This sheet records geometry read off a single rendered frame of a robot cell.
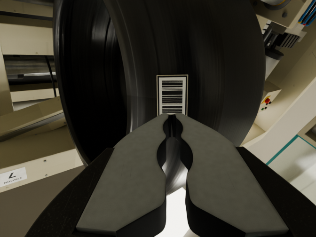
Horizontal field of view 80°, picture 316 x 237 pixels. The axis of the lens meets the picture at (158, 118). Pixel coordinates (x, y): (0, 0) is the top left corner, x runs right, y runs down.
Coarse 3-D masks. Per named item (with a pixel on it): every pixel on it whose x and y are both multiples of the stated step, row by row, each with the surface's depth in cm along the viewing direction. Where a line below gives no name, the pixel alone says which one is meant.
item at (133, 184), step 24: (168, 120) 12; (120, 144) 9; (144, 144) 9; (120, 168) 8; (144, 168) 8; (96, 192) 7; (120, 192) 7; (144, 192) 7; (96, 216) 6; (120, 216) 6; (144, 216) 6
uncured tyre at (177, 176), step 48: (96, 0) 57; (144, 0) 24; (192, 0) 24; (240, 0) 33; (96, 48) 70; (144, 48) 24; (192, 48) 24; (240, 48) 30; (96, 96) 74; (144, 96) 26; (192, 96) 25; (240, 96) 32; (96, 144) 67; (240, 144) 42
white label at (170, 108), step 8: (160, 80) 24; (168, 80) 24; (176, 80) 24; (184, 80) 24; (160, 88) 24; (168, 88) 24; (176, 88) 24; (184, 88) 24; (160, 96) 25; (168, 96) 25; (176, 96) 25; (184, 96) 25; (160, 104) 25; (168, 104) 25; (176, 104) 25; (184, 104) 25; (160, 112) 25; (168, 112) 25; (176, 112) 25; (184, 112) 25
